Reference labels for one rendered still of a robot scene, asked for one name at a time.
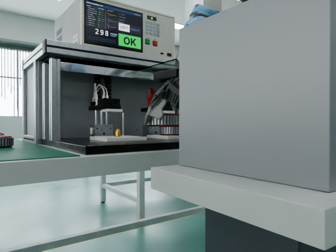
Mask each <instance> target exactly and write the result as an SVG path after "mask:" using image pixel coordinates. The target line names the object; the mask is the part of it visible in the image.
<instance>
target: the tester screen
mask: <svg viewBox="0 0 336 252"><path fill-rule="evenodd" d="M119 23H121V24H126V25H130V26H135V27H139V28H140V34H136V33H131V32H126V31H121V30H119ZM95 28H96V29H101V30H106V31H109V37H107V36H102V35H97V34H95ZM119 34H124V35H129V36H134V37H139V38H141V49H137V48H131V47H125V46H120V45H119ZM87 35H90V36H95V37H101V38H106V39H112V40H116V44H114V43H108V42H102V41H97V40H91V39H87ZM85 41H86V42H91V43H97V44H103V45H109V46H115V47H121V48H127V49H132V50H138V51H142V15H141V14H137V13H133V12H129V11H126V10H122V9H118V8H114V7H110V6H106V5H102V4H98V3H94V2H90V1H85Z"/></svg>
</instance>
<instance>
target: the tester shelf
mask: <svg viewBox="0 0 336 252"><path fill-rule="evenodd" d="M51 57H55V58H60V62H64V63H73V64H81V65H89V66H97V67H106V68H114V69H122V70H130V71H139V69H143V68H146V67H149V66H153V65H156V64H160V63H163V62H166V61H170V60H172V59H168V58H162V57H156V56H150V55H144V54H137V53H131V52H125V51H119V50H113V49H107V48H101V47H94V46H88V45H82V44H76V43H70V42H64V41H57V40H51V39H45V40H44V41H43V42H42V43H41V44H40V45H39V46H38V47H37V48H36V49H35V50H33V51H32V52H31V53H30V54H29V55H28V56H27V57H26V58H25V59H24V60H23V61H22V71H23V70H25V71H26V70H27V69H29V68H30V67H31V66H33V65H34V61H46V62H49V58H51Z"/></svg>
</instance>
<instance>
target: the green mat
mask: <svg viewBox="0 0 336 252"><path fill-rule="evenodd" d="M65 157H80V155H77V154H73V153H69V152H65V151H62V150H58V149H54V148H50V147H46V146H42V145H38V144H34V143H30V142H27V141H23V140H19V139H14V145H12V147H3V148H0V162H6V161H21V160H36V159H50V158H65Z"/></svg>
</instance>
